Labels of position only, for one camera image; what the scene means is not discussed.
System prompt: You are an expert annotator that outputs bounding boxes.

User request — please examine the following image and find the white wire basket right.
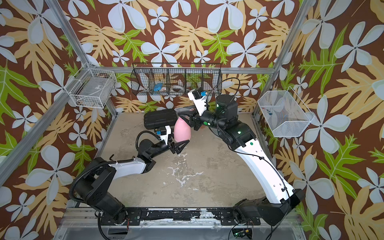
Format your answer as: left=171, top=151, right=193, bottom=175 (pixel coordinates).
left=258, top=88, right=315, bottom=138

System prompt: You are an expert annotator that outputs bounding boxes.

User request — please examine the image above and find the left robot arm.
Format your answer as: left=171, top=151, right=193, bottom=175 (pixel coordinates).
left=69, top=126, right=192, bottom=225

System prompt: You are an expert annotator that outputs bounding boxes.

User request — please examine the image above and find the blue round item in basket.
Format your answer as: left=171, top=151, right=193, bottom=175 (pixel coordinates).
left=154, top=83, right=163, bottom=92

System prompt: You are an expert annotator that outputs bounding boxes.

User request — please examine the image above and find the white wire basket left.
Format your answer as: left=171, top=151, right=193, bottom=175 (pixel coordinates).
left=67, top=68, right=117, bottom=109

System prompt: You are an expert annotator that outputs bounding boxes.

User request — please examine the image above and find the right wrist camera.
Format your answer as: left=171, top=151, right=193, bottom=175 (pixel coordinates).
left=188, top=88, right=208, bottom=116

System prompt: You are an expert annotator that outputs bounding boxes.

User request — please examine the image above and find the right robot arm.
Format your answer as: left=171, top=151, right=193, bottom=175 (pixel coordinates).
left=179, top=90, right=304, bottom=227

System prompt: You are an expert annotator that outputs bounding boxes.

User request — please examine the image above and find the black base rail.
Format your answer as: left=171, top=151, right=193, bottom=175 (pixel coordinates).
left=125, top=207, right=261, bottom=226

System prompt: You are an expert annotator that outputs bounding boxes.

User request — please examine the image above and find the black plastic case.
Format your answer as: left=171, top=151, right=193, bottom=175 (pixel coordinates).
left=144, top=109, right=178, bottom=130

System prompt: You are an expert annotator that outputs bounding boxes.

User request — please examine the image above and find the white wire basket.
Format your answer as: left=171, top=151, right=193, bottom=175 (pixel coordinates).
left=258, top=88, right=315, bottom=138
left=67, top=68, right=117, bottom=109

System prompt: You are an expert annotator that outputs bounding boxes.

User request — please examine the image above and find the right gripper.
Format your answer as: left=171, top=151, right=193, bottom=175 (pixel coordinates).
left=180, top=105, right=230, bottom=134

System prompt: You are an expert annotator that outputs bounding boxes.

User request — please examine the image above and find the black wire wall basket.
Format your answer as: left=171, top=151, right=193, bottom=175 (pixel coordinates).
left=130, top=63, right=223, bottom=97

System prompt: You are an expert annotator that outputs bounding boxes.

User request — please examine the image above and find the pink grey spray nozzle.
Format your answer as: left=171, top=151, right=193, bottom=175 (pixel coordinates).
left=175, top=106, right=199, bottom=118

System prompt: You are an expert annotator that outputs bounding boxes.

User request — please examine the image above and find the pink spray bottle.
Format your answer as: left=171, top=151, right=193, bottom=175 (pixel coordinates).
left=174, top=118, right=191, bottom=143

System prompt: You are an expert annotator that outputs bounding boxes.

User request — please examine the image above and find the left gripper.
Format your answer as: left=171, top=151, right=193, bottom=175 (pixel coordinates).
left=149, top=128, right=187, bottom=160

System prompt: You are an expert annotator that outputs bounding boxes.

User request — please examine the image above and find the white tape roll in basket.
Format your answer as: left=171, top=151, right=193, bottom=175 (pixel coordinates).
left=170, top=85, right=185, bottom=93

